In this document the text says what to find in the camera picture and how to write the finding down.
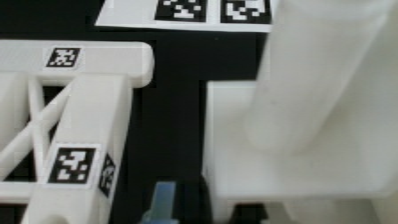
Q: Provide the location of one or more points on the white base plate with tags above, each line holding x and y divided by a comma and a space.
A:
193, 15

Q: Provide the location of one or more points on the white chair back part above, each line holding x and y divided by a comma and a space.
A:
67, 80

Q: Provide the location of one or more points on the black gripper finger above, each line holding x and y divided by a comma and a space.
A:
179, 203

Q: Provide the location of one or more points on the white chair leg with tag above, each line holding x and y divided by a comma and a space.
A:
323, 32

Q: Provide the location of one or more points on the white chair seat part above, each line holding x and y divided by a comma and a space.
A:
327, 185

